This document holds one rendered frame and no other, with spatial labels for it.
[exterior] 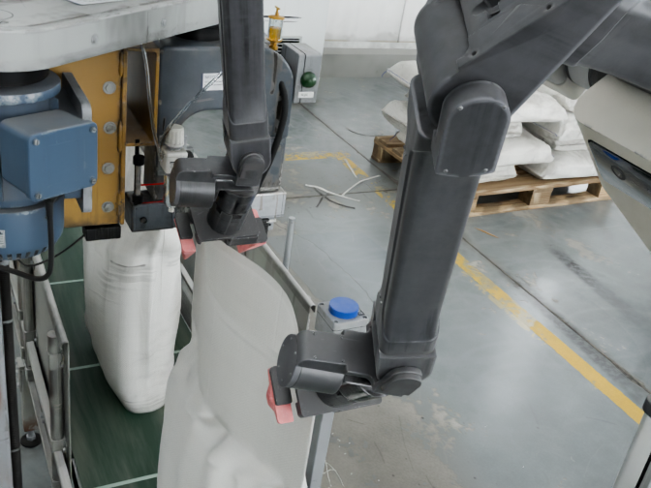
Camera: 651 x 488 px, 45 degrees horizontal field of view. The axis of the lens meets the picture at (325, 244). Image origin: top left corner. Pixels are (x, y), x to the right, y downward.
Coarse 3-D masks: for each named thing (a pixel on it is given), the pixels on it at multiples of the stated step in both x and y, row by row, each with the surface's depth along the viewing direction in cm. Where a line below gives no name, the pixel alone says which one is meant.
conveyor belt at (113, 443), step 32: (64, 256) 246; (64, 288) 231; (64, 320) 216; (96, 384) 195; (96, 416) 185; (128, 416) 187; (160, 416) 188; (96, 448) 176; (128, 448) 177; (96, 480) 168; (128, 480) 169
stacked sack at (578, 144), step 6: (522, 126) 452; (540, 138) 440; (546, 138) 436; (552, 144) 433; (558, 144) 431; (564, 144) 432; (570, 144) 433; (576, 144) 435; (582, 144) 437; (564, 150) 438; (570, 150) 439
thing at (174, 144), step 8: (176, 128) 126; (160, 136) 129; (168, 136) 126; (176, 136) 126; (184, 136) 131; (168, 144) 127; (176, 144) 127; (184, 144) 132; (168, 152) 127; (176, 152) 127; (184, 152) 128; (168, 160) 127; (160, 168) 132; (168, 168) 128
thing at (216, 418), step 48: (240, 288) 130; (192, 336) 142; (240, 336) 110; (192, 384) 131; (240, 384) 114; (192, 432) 125; (240, 432) 117; (288, 432) 108; (192, 480) 126; (240, 480) 115; (288, 480) 110
